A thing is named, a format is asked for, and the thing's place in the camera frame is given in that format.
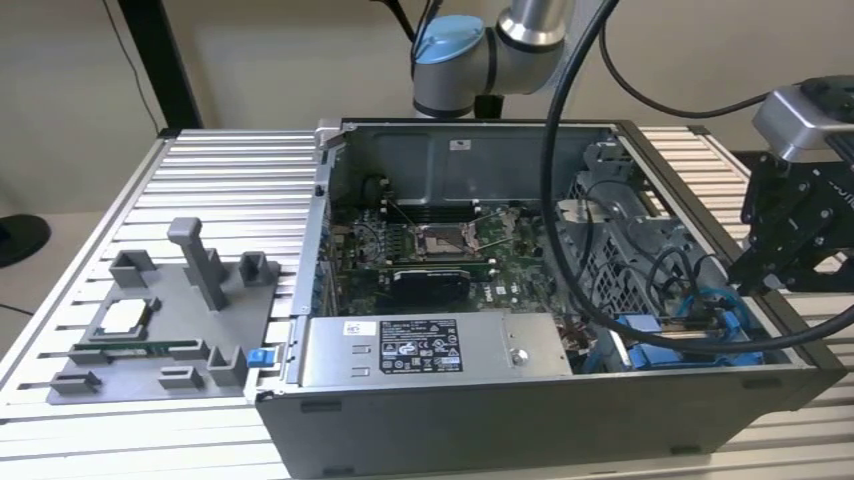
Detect thin black wall cable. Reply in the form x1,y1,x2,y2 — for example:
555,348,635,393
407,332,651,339
98,0,165,134

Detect dark grey PC case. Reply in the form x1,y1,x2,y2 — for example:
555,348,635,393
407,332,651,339
256,117,848,480

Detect grey metal disk bay cage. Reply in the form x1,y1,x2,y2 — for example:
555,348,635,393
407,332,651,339
552,142,768,374

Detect black case fan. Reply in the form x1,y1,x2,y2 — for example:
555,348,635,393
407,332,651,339
359,173,392,207

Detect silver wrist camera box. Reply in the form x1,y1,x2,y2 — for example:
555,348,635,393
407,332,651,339
751,74,854,162

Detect black disk power wire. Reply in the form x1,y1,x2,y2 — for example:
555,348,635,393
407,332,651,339
649,247,732,321

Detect silver power supply unit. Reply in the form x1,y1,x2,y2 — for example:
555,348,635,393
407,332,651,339
292,313,575,391

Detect green RAM stick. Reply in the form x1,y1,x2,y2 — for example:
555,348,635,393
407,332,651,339
73,339,205,354

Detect black RAM slots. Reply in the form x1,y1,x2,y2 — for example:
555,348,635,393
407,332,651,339
383,198,485,224

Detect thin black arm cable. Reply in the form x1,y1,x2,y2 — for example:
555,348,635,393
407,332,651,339
597,0,775,119

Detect coloured power wire bundle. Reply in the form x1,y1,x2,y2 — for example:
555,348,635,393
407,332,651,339
557,319,605,351

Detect blue carrier with lavender top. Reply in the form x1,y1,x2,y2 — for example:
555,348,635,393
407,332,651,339
625,344,766,372

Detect black upright frame post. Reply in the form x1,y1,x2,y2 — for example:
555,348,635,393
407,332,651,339
109,0,205,130

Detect CPU socket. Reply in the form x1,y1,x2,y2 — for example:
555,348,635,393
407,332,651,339
412,222,485,259

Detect grey parts rack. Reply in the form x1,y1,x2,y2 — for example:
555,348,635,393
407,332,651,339
44,217,285,406

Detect small black graphics card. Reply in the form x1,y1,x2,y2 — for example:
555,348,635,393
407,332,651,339
389,267,472,304

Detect thick black arm hose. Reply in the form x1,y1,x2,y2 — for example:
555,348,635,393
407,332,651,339
537,0,854,351

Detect hard disk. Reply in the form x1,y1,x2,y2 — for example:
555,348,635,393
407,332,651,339
612,309,748,346

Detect green motherboard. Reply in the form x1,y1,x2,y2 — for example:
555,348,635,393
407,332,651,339
325,199,568,321

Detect light blue disk wire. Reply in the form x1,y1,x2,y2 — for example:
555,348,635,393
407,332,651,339
665,284,743,326

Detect black round stand foot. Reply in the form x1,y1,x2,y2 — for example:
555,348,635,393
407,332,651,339
0,213,53,269

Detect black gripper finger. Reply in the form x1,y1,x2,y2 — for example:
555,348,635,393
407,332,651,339
727,154,802,294
763,224,854,294

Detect black wire over cage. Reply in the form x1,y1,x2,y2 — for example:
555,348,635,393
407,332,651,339
571,179,643,321

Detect black hanging cable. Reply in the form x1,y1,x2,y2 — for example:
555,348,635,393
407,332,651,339
411,0,447,56
380,0,420,41

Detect silver CPU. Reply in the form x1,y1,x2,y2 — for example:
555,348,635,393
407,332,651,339
92,302,152,336

